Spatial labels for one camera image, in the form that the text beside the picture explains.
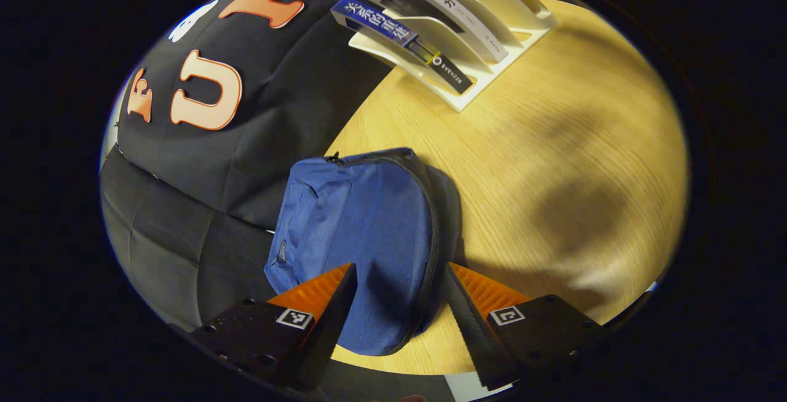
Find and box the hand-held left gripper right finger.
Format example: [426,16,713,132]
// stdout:
[444,262,606,390]

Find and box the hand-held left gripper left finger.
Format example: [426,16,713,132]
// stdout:
[191,262,358,390]

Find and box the blue schoolbag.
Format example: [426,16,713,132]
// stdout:
[264,147,465,357]

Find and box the blue cover book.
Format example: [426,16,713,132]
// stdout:
[331,0,474,95]

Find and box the grey cover book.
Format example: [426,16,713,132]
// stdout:
[369,0,510,63]

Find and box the white bookshelf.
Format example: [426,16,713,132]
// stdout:
[349,0,559,112]

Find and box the black backdrop cloth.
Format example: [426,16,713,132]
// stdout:
[100,0,431,329]

